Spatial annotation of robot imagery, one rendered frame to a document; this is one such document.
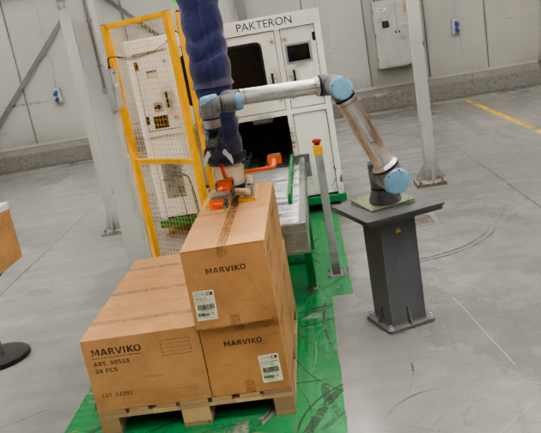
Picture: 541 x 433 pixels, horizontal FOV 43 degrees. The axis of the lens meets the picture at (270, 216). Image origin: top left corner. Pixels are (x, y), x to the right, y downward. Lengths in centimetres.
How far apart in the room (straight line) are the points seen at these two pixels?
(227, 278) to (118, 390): 86
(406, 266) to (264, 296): 119
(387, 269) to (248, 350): 109
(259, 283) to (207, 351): 47
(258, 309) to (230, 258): 29
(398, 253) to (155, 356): 154
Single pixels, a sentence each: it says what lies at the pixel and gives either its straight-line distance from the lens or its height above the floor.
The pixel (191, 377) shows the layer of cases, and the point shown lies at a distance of 350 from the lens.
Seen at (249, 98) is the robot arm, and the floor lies 152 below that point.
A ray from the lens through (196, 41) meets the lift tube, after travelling 381.
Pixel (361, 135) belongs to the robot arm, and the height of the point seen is 123.
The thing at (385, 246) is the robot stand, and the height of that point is 54.
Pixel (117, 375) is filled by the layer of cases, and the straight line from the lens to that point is 357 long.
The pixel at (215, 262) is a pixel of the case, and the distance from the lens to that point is 316.
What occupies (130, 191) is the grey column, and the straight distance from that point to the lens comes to 528.
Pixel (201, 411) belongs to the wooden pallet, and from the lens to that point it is 359.
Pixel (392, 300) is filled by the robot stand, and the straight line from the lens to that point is 414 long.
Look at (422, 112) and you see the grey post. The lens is 725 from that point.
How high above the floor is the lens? 186
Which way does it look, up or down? 15 degrees down
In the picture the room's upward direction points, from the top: 10 degrees counter-clockwise
